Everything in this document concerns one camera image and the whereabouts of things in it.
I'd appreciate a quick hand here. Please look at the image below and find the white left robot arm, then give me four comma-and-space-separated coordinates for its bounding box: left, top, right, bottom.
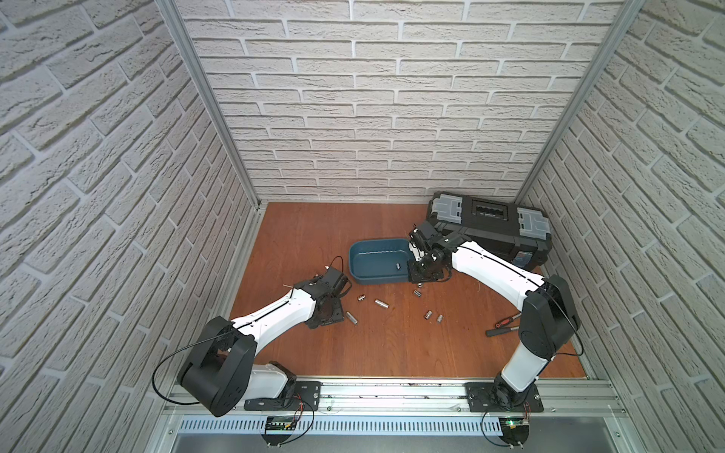
177, 267, 351, 417

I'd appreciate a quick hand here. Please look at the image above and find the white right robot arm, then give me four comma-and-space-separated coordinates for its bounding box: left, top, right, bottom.
408, 222, 581, 409

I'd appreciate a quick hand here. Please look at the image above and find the long chrome socket left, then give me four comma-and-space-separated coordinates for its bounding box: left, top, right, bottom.
346, 311, 359, 325

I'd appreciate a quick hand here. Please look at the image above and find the teal plastic storage box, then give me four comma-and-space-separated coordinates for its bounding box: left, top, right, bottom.
349, 239, 413, 285

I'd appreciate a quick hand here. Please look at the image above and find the red black screwdriver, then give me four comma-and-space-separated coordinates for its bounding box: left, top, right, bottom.
485, 313, 522, 338

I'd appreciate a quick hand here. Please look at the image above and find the black grey toolbox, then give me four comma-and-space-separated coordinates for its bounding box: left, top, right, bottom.
427, 192, 552, 271

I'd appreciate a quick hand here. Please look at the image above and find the left controller board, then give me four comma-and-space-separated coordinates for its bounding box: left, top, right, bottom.
262, 416, 299, 447

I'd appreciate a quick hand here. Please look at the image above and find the controller board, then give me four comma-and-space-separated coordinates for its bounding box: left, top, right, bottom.
500, 418, 531, 448
262, 416, 299, 447

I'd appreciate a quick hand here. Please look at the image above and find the right controller board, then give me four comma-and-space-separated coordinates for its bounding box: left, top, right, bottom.
500, 418, 531, 448

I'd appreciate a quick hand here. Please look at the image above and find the aluminium floor rail left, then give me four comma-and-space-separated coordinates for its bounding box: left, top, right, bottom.
211, 202, 267, 317

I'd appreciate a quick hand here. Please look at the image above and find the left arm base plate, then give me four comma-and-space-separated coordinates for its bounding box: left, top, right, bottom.
244, 381, 322, 411

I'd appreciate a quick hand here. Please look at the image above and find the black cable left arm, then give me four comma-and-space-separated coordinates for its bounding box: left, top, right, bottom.
151, 333, 228, 407

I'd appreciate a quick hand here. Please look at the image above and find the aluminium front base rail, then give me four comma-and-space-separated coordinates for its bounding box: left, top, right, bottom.
146, 377, 645, 452

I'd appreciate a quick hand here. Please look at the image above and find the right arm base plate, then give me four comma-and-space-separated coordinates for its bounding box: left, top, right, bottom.
464, 381, 544, 413

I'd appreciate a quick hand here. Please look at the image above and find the aluminium corner post right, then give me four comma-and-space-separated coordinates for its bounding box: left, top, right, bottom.
514, 0, 646, 204

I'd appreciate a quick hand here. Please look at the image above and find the aluminium corner post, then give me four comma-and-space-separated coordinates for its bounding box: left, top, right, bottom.
157, 0, 261, 211
514, 0, 646, 204

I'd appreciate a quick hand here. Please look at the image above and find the aluminium corner post left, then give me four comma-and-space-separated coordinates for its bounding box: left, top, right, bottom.
157, 0, 261, 211

